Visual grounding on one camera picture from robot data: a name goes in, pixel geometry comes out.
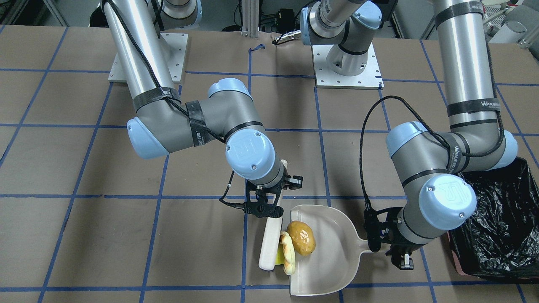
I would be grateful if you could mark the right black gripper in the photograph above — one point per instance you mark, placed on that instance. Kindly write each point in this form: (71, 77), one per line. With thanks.
(296, 181)

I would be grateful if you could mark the pale yellow peel slice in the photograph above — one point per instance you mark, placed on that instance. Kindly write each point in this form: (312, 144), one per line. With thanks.
(288, 253)

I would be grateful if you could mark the black bag lined bin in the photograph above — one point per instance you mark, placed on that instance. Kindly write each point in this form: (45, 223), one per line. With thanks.
(500, 241)

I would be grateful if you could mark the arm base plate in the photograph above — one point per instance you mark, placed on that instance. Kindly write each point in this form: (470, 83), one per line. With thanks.
(336, 69)
(173, 47)

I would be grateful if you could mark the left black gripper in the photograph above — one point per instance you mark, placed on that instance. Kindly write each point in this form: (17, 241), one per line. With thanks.
(403, 249)

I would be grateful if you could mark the aluminium frame post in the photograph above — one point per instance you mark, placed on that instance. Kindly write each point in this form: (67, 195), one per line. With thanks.
(250, 10)

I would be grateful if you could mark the white hand brush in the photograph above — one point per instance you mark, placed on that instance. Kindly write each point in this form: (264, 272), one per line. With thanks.
(270, 241)

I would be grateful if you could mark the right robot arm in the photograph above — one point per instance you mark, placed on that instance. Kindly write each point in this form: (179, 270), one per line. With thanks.
(164, 125)

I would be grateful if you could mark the white plastic dustpan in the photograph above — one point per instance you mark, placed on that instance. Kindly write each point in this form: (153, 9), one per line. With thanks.
(336, 258)

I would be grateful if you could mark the brown toy potato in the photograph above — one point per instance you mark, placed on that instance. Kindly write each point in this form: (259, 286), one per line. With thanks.
(302, 237)

